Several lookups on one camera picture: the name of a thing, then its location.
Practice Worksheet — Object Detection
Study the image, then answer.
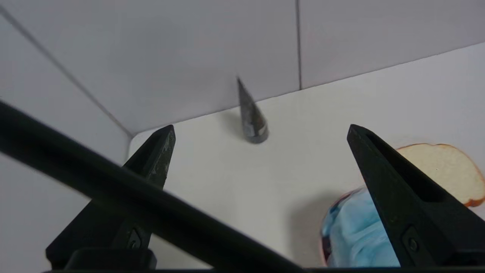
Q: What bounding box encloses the light blue mesh bath loofah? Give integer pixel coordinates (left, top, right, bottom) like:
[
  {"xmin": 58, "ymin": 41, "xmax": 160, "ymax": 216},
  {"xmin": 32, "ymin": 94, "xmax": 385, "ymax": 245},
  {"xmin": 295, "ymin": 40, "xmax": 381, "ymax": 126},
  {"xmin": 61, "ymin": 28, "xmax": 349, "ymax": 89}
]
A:
[{"xmin": 322, "ymin": 187, "xmax": 401, "ymax": 268}]

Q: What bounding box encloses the dark grey cone object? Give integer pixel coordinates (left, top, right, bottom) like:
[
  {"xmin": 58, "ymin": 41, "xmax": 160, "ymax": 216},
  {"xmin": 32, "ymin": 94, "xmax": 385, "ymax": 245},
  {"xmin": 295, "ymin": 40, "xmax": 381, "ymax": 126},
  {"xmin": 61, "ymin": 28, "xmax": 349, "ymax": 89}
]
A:
[{"xmin": 236, "ymin": 77, "xmax": 269, "ymax": 144}]

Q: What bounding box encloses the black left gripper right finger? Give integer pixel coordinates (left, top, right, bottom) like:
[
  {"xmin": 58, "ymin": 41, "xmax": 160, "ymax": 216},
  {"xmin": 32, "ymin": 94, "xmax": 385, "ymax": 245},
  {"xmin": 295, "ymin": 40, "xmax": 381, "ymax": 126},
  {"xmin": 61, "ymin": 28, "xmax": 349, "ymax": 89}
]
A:
[{"xmin": 347, "ymin": 124, "xmax": 485, "ymax": 268}]

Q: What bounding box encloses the white bread slice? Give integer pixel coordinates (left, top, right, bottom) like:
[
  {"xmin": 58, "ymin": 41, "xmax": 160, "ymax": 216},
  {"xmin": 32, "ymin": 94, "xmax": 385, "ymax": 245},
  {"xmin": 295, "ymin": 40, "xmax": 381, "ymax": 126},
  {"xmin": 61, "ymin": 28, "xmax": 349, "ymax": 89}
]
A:
[{"xmin": 395, "ymin": 143, "xmax": 485, "ymax": 208}]

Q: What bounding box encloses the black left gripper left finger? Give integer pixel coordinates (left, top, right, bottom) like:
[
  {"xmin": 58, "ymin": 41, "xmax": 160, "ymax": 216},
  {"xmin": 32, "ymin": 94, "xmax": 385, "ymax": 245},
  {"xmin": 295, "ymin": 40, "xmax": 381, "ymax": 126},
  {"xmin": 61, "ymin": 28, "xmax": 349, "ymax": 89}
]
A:
[{"xmin": 45, "ymin": 125, "xmax": 176, "ymax": 270}]

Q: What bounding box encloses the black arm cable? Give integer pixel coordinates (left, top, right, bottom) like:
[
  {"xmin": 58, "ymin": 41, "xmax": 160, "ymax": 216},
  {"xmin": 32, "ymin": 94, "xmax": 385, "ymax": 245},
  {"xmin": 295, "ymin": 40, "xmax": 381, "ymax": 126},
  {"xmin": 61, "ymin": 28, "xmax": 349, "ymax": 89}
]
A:
[{"xmin": 0, "ymin": 99, "xmax": 305, "ymax": 273}]

